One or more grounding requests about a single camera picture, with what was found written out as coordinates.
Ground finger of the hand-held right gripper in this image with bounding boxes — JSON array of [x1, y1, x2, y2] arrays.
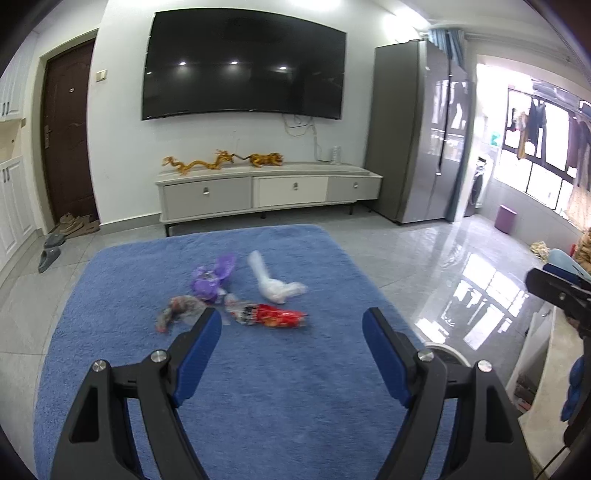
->
[[525, 268, 591, 330], [542, 262, 591, 292]]

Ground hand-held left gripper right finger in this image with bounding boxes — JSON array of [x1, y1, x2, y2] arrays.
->
[[362, 307, 532, 480]]

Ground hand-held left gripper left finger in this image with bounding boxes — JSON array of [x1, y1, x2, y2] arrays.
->
[[50, 307, 223, 480]]

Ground clear crinkled candy wrapper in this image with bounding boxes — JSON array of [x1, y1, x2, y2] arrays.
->
[[156, 295, 209, 334]]

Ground purple wrapper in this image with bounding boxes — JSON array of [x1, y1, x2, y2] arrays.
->
[[191, 254, 238, 304]]

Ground red snack wrapper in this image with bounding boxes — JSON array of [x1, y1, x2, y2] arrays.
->
[[226, 302, 309, 330]]

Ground white plastic bag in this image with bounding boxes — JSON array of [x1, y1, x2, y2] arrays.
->
[[247, 250, 309, 304]]

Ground person's right hand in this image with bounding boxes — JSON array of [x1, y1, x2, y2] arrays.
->
[[560, 354, 586, 422]]

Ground light blue chair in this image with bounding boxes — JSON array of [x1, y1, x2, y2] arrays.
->
[[549, 248, 583, 278]]

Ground brown patterned cloth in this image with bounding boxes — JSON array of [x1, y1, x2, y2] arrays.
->
[[573, 228, 591, 274]]

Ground purple stool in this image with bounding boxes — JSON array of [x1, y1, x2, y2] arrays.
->
[[494, 204, 517, 234]]

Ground large window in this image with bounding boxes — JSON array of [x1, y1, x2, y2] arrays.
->
[[494, 83, 591, 222]]

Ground blue fluffy blanket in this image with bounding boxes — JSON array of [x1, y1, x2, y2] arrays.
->
[[33, 224, 458, 480]]

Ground washing machine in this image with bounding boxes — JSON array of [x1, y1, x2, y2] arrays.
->
[[466, 157, 492, 217]]

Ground hanging dark red garment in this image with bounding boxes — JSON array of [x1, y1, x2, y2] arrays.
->
[[566, 115, 591, 185]]

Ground hanging beige garment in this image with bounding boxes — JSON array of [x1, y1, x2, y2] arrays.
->
[[510, 111, 530, 160]]

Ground grey white television cabinet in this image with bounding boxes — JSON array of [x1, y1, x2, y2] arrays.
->
[[156, 161, 383, 236]]

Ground golden dragon figurine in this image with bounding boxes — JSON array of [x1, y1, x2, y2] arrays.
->
[[161, 148, 245, 176]]

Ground grey double-door refrigerator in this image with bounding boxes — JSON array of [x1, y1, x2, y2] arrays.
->
[[364, 39, 476, 225]]

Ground blue curtain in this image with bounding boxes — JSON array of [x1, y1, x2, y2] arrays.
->
[[429, 28, 468, 70]]

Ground dark brown door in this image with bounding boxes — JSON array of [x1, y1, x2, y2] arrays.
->
[[41, 39, 100, 227]]

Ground hanging television cables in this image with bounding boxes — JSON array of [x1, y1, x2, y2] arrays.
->
[[283, 115, 325, 162]]

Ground white wall cabinets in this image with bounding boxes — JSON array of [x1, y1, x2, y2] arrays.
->
[[0, 69, 38, 273]]

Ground black wall television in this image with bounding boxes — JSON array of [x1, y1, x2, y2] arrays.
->
[[141, 10, 348, 121]]

